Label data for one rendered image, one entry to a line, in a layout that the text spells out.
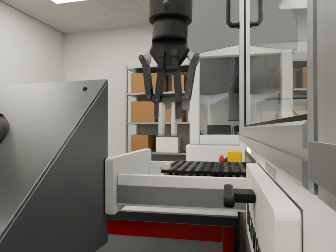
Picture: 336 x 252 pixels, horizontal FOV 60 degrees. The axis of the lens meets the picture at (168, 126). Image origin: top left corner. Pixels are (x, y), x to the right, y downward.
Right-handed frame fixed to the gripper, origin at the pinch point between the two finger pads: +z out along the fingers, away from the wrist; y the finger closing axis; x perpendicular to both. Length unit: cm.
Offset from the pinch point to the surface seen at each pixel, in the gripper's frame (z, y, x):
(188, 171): 10.4, -4.8, 1.9
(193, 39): -44, 5, -86
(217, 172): 10.2, -10.5, 1.9
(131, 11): -177, 136, -366
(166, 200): 15.5, -1.2, 6.0
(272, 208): 7.5, -15.6, 37.7
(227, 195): 9.0, -12.4, 27.9
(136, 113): -20, 131, -390
